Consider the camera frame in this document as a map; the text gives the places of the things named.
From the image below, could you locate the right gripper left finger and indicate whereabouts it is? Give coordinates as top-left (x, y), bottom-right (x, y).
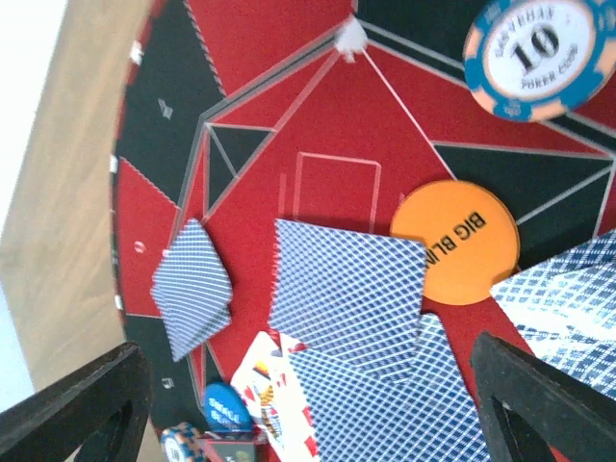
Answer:
top-left (1, 342), bottom-right (151, 461)

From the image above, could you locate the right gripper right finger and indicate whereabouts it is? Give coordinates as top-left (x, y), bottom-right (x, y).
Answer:
top-left (471, 331), bottom-right (615, 461)

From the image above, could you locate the dealt blue playing card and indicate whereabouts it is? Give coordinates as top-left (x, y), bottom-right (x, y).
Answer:
top-left (491, 230), bottom-right (615, 398)

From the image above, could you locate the face down card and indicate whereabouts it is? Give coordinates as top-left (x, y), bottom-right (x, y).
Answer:
top-left (269, 219), bottom-right (426, 382)
top-left (290, 314), bottom-right (490, 461)

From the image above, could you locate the blue small blind button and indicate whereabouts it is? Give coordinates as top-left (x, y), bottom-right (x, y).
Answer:
top-left (202, 382), bottom-right (253, 432)

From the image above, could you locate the face up queen card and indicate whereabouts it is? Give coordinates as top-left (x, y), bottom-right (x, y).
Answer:
top-left (231, 331), bottom-right (321, 461)

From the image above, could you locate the orange big blind button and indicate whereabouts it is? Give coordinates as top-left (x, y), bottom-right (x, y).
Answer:
top-left (390, 180), bottom-right (521, 306)

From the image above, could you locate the triangular all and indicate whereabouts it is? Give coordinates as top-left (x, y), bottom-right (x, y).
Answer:
top-left (196, 431), bottom-right (266, 462)

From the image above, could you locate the round red black poker mat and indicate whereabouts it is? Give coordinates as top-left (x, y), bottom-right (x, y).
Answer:
top-left (110, 1), bottom-right (615, 437)

